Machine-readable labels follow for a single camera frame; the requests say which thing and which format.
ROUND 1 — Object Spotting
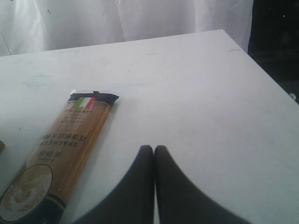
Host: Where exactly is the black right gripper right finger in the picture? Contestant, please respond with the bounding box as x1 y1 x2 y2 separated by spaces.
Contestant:
154 145 249 224

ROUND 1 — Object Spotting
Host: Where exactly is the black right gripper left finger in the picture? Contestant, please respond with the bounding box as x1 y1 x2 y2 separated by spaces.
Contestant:
75 145 155 224

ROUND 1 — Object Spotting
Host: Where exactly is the spaghetti packet with Italian flag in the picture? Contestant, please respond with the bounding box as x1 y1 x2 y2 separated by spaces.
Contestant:
0 91 118 224

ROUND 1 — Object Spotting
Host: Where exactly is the large brown paper bag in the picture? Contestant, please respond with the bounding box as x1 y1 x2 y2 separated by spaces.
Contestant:
0 140 5 154

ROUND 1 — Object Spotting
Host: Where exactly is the white backdrop curtain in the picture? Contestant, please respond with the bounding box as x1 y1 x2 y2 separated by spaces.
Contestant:
0 0 254 56

